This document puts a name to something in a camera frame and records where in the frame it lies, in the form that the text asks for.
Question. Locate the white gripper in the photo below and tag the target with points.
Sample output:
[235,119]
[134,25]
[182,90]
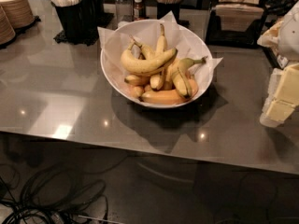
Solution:
[290,38]

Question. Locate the curved yellow banana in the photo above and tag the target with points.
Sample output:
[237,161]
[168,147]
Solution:
[134,65]

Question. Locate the green tipped banana right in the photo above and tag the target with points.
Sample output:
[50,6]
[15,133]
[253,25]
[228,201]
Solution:
[179,77]

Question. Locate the orange banana at front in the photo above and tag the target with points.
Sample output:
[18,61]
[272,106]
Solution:
[165,97]

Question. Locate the white bowl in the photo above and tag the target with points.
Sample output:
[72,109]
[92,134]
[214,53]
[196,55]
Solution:
[118,87]

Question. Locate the upright banana in middle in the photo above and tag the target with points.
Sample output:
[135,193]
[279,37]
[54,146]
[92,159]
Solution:
[157,80]

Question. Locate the small banana left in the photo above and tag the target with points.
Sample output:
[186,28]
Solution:
[136,80]

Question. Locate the black condiment tray right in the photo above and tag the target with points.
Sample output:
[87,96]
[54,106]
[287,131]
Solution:
[272,58]

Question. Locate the black napkin dispenser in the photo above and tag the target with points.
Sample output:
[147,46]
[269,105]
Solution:
[235,23]

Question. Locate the white paper liner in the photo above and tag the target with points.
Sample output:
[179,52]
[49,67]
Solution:
[140,31]

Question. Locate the small sauce bottle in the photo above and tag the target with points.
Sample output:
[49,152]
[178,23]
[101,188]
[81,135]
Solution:
[139,10]

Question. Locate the glass shaker bottle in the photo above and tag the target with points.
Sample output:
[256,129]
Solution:
[123,10]

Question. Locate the black cutlery holder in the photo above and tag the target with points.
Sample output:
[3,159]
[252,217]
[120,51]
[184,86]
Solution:
[79,23]

